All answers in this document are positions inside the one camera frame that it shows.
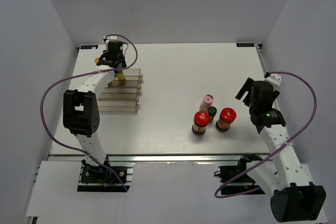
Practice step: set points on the blue table label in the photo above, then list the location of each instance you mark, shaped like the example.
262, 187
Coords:
245, 44
88, 47

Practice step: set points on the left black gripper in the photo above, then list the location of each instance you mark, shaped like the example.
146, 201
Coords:
123, 59

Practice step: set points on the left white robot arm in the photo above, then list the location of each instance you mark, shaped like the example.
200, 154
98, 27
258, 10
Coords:
80, 107

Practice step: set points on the left blue table label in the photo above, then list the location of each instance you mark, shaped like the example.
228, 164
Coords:
88, 47

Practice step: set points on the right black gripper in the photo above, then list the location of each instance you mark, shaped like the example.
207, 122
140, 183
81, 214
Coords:
246, 87

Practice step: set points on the clear tiered acrylic rack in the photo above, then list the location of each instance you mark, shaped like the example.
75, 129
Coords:
116, 98

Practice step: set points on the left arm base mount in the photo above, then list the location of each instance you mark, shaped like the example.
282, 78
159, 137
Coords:
97, 179

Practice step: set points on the small yellow bottle brown cap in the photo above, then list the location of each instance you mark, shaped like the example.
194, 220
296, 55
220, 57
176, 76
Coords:
121, 77

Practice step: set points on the right red lid sauce jar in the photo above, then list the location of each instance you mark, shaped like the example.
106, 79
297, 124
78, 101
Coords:
226, 117

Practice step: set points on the left red lid sauce jar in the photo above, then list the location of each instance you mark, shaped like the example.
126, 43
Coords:
201, 121

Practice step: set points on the small black cap jar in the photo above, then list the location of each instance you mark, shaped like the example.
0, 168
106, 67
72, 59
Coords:
212, 113

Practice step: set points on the right blue table label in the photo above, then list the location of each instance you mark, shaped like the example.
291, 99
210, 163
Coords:
245, 44

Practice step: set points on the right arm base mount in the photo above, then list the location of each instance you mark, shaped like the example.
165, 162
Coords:
244, 184

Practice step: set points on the pink cap white bottle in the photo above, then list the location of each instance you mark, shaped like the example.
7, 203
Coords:
206, 103

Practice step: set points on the red lid sauce jar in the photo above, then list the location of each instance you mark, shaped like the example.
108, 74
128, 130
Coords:
226, 117
201, 121

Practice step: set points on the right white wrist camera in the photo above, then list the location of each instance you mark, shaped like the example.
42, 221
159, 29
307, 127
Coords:
273, 78

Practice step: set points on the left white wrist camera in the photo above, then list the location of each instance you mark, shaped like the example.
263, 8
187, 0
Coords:
109, 38

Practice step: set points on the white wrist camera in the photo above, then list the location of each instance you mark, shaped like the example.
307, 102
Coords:
109, 38
273, 78

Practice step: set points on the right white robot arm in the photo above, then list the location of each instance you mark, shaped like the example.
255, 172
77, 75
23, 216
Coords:
293, 195

